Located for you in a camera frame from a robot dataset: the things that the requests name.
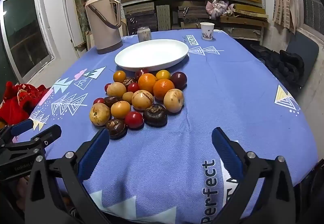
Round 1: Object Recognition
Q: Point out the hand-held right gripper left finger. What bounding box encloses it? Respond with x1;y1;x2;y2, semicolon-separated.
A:
25;128;112;224

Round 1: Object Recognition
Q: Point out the white leaning board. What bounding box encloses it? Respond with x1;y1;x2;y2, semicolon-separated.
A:
62;0;88;58

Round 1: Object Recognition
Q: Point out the dark red plum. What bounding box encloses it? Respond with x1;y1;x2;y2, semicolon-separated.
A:
134;68;150;81

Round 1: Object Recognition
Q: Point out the small orange-yellow tomato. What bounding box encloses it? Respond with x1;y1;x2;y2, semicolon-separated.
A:
113;70;126;83

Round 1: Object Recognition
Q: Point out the small tan longan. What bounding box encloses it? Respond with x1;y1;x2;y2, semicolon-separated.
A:
122;91;134;104

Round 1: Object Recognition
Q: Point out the window with metal grating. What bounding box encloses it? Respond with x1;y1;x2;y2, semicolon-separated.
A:
291;0;324;42

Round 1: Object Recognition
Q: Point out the white oval plate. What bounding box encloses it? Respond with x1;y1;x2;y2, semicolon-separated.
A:
115;39;189;72

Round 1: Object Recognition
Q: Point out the beige thermos flask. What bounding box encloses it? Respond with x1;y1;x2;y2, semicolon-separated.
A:
84;0;124;55

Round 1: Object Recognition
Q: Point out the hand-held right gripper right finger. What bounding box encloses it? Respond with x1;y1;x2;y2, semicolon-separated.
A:
212;127;296;224

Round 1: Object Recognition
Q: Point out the large brown water chestnut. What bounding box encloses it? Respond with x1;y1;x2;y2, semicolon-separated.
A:
143;103;168;128

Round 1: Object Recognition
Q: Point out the yellow tomato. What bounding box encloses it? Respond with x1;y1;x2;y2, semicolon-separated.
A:
155;69;171;81

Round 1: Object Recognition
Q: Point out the blue printed tablecloth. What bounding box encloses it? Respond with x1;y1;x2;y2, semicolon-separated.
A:
15;29;319;224

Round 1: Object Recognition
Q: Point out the white drink can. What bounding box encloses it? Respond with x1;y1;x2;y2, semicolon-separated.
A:
137;27;152;42

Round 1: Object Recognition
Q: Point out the small speckled pepino melon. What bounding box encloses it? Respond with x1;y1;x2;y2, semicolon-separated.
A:
111;101;131;119

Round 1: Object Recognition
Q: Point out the orange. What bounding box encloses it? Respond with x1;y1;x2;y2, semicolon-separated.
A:
138;73;157;94
153;78;176;101

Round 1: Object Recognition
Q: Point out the striped tan pepino melon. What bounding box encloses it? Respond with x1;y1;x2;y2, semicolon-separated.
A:
131;90;154;111

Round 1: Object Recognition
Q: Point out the crumpled pink cloth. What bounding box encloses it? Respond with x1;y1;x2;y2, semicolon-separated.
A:
206;0;235;20

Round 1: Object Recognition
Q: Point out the printed paper cup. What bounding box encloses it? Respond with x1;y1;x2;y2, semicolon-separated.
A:
200;22;215;41

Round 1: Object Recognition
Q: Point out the red patterned cloth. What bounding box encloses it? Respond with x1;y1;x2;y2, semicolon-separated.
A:
0;81;50;128

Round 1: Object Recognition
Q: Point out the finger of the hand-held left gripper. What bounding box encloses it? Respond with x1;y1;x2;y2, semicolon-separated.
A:
0;119;34;139
10;124;62;151

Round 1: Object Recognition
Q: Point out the dark blue chair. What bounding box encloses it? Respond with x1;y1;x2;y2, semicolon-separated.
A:
286;33;320;80

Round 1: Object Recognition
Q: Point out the black jacket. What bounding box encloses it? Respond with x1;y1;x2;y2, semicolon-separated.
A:
249;45;305;90

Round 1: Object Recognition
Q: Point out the white framed window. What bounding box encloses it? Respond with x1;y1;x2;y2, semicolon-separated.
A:
0;0;56;85

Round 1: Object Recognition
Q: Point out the dark purple plum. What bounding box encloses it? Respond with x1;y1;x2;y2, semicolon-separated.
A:
170;71;188;90

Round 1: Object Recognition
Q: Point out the dark green panel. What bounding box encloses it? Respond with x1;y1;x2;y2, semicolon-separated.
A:
73;0;92;37

